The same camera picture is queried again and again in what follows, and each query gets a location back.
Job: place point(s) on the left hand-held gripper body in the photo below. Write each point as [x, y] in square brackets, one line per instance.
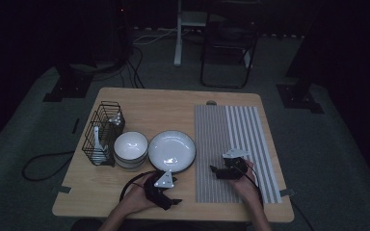
[163, 181]

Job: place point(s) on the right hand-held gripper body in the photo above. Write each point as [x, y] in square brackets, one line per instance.
[236, 170]

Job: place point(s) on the white plate with black rim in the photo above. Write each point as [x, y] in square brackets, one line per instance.
[171, 150]

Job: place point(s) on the bunch of white chopsticks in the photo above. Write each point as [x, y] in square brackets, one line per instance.
[116, 120]

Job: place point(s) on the person's right hand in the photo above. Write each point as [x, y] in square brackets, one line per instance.
[249, 189]

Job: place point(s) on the person's left hand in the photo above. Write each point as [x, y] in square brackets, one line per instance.
[136, 199]

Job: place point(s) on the person's dark clothing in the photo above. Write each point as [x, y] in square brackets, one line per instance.
[173, 227]

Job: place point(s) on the grey striped placemat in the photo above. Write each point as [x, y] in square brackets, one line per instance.
[237, 128]

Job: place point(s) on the grey tape piece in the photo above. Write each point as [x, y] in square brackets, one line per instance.
[61, 189]
[287, 192]

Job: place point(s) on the small round grey grommet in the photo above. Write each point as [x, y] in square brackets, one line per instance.
[211, 102]

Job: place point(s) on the black stand base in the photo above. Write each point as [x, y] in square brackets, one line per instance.
[297, 97]
[69, 88]

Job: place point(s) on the black tape strip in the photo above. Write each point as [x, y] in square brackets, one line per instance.
[75, 125]

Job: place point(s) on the white metal stand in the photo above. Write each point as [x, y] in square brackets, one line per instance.
[178, 48]

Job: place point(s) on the black folding chair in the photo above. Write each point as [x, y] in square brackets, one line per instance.
[231, 33]

